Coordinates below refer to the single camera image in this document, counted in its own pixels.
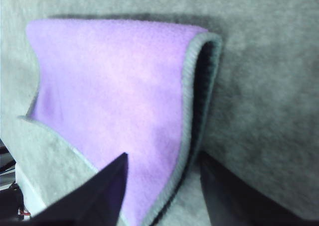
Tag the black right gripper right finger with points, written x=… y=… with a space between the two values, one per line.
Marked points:
x=229 y=201

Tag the purple towel with grey hem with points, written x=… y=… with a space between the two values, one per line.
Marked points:
x=112 y=86

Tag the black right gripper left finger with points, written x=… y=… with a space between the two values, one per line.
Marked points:
x=94 y=201

